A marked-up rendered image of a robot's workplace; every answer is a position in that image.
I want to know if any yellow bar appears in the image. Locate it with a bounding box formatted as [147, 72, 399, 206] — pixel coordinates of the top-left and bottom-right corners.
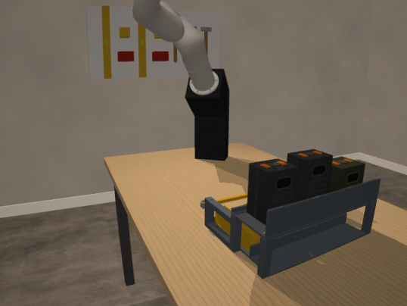
[216, 194, 247, 204]

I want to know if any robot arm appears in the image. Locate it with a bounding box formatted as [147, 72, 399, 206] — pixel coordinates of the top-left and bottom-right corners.
[132, 0, 219, 95]

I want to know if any yellow open bin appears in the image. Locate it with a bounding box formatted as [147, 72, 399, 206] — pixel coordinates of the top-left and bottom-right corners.
[215, 212, 260, 253]

